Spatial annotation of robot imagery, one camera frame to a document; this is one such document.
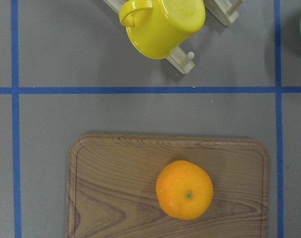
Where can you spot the brown wooden cutting board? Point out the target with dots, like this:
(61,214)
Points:
(111,187)

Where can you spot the orange fruit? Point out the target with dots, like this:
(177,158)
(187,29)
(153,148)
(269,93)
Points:
(184,190)

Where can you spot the wooden peg drying rack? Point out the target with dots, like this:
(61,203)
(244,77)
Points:
(225,11)

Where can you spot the yellow mug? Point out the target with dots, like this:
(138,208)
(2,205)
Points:
(157,27)

